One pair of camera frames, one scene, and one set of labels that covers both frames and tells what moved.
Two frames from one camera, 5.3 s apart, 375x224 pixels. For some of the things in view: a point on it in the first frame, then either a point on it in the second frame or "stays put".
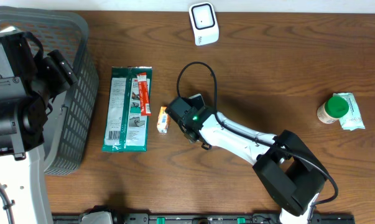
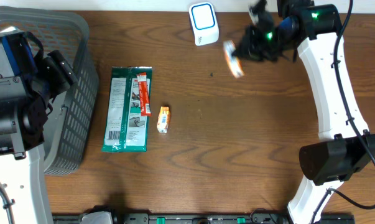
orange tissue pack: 163,120 stays put
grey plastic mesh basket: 69,119 stays put
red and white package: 145,107 stays put
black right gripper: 189,141 -> 249,47
